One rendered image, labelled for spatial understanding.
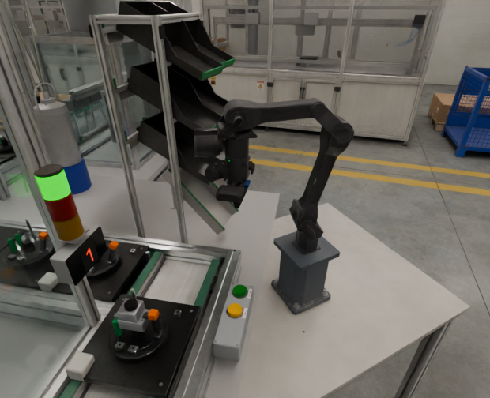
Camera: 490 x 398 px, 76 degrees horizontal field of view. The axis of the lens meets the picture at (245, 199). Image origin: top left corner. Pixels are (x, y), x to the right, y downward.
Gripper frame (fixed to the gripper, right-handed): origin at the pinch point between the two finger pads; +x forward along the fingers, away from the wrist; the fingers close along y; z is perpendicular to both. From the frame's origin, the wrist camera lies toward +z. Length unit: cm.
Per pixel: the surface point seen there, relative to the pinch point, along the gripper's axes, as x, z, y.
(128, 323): 20.1, 19.5, 28.5
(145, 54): -19, 77, -109
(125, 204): 39, 66, -45
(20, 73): -13, 127, -72
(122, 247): 28, 42, -4
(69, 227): -3.9, 29.5, 25.7
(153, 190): 39, 58, -60
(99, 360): 28, 26, 34
